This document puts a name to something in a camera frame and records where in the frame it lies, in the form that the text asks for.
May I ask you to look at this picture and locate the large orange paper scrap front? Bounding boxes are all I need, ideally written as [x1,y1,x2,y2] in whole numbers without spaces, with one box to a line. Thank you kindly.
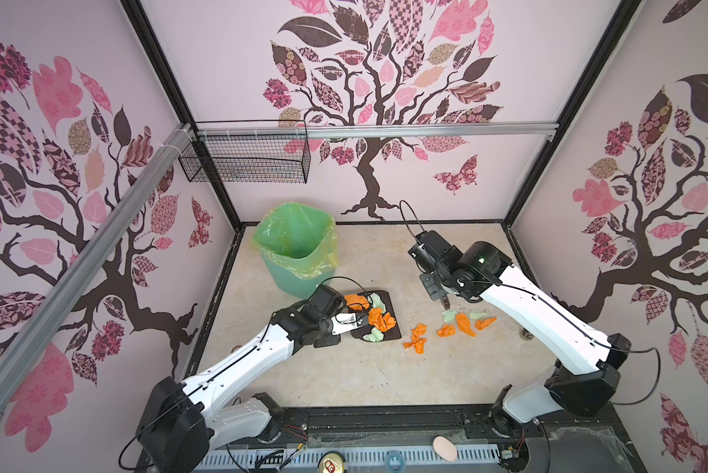
[368,309,396,333]

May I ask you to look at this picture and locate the aluminium rail left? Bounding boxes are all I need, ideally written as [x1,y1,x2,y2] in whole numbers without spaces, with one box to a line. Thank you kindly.
[0,123,193,413]

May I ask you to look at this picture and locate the green bin with liner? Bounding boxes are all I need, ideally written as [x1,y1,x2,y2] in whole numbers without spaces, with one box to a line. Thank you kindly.
[253,202,339,299]

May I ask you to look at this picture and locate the aluminium rail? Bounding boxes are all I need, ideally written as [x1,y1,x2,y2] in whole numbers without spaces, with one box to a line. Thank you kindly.
[197,121,559,140]
[0,123,193,413]

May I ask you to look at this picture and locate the green scrap right front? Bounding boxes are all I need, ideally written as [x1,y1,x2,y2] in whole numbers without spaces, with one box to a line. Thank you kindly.
[442,309,489,323]

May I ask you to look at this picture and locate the black wire basket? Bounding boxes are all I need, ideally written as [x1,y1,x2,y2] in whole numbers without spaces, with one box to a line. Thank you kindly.
[178,118,312,184]

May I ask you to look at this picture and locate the pink oval button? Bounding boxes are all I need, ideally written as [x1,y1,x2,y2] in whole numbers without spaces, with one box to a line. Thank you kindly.
[432,436,458,462]

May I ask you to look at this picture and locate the orange scrap back centre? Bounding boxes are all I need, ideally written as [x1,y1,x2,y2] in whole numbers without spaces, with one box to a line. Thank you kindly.
[403,323,427,355]

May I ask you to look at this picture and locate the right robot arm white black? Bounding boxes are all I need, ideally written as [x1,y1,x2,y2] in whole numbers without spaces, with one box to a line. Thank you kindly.
[408,231,631,438]

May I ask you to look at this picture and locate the aluminium rail back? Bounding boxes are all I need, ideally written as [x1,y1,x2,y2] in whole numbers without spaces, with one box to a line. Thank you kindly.
[197,121,559,140]

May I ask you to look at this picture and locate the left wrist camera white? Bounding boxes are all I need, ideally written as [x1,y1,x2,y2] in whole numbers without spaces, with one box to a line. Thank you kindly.
[330,313,367,336]

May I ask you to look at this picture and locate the gold round can top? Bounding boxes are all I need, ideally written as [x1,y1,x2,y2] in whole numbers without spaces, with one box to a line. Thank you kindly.
[318,451,346,473]

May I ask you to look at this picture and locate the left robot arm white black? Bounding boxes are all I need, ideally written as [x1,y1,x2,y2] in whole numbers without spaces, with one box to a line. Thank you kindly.
[133,285,348,472]

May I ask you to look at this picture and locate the small green scrap centre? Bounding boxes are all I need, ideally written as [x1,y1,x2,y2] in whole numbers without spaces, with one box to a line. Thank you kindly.
[368,292,387,313]

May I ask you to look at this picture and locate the orange scraps right front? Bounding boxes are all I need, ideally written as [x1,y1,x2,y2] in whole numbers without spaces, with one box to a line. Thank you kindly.
[437,313,497,338]

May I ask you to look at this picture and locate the orange scrap back right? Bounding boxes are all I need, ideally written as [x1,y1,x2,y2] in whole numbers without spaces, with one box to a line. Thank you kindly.
[344,294,371,313]

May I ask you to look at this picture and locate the dark brown dustpan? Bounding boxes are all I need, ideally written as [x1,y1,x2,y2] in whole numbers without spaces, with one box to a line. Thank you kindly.
[351,290,402,343]

